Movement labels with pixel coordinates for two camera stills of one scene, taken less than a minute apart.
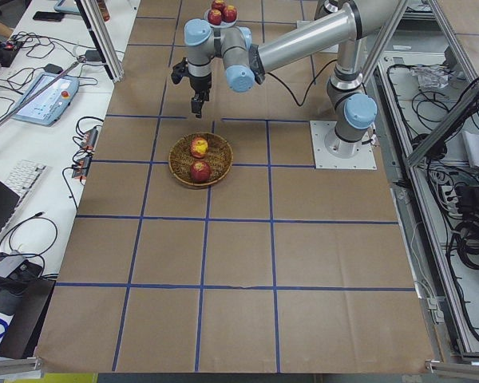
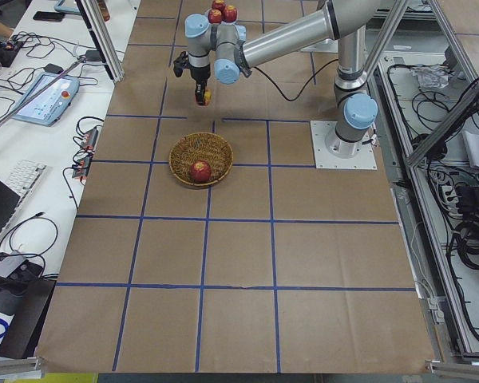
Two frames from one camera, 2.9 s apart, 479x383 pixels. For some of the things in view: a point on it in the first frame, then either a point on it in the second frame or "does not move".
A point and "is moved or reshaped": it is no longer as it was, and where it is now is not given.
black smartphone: [53, 16] does not move
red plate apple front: [215, 17] does not move
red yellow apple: [199, 148] is moved or reshaped
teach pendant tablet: [47, 107] does not move
